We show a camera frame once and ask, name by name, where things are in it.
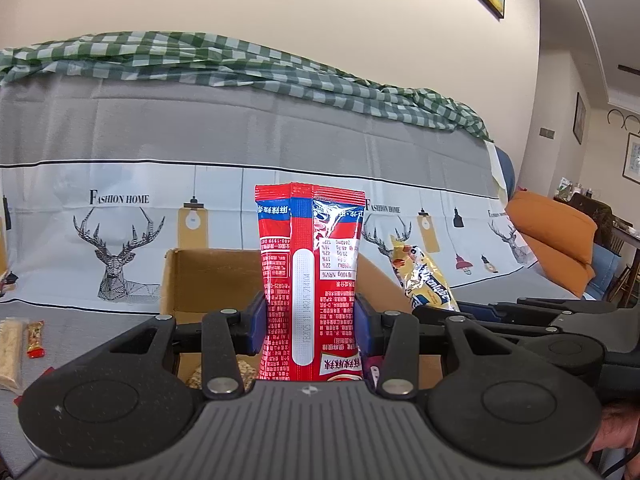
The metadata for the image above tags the white cloth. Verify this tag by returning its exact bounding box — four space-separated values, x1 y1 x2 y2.
484 141 509 197

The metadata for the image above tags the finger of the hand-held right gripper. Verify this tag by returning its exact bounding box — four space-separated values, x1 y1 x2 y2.
412 304 552 342
457 297 619 322

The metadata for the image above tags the deer print sofa cover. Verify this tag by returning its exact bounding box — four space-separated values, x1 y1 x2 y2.
0 67 601 480

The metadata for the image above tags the green checkered cloth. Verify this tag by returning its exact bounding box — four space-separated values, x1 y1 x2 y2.
0 31 493 143

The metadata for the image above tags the small dark picture frame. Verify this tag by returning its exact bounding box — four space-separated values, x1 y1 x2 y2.
572 92 587 145

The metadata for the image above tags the orange cushion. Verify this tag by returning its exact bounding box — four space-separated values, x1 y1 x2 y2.
505 190 599 266
520 232 597 299

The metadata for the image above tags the cardboard box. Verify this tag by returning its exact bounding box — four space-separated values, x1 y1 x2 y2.
160 247 446 391

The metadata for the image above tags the clear peanut packet green label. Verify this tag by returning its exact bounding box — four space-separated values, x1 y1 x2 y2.
186 357 256 391

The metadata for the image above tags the small red snack packet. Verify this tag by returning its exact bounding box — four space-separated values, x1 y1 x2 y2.
26 320 47 359

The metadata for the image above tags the blue cushion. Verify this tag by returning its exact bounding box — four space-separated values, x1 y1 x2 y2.
585 247 624 303

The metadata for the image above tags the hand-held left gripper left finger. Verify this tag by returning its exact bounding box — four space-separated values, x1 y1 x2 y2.
107 292 271 402

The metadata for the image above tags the wooden framed picture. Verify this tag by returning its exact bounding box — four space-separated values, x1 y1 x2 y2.
622 132 640 184

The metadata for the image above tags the purple snack packet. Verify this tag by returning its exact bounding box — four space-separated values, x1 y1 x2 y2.
362 354 387 392

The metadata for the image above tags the wooden chair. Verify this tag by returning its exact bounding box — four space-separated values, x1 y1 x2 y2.
606 259 635 307

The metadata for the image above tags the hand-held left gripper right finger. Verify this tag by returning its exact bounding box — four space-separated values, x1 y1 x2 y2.
351 294 533 402

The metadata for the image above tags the person's right forearm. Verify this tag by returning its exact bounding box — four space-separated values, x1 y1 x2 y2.
592 402 639 464

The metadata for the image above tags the yellow snack packet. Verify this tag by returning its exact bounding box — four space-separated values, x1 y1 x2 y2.
390 237 461 313

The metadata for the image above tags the beige snack bar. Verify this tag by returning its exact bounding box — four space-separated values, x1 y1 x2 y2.
0 317 26 392

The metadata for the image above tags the wooden table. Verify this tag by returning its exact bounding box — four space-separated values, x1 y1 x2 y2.
600 224 640 252

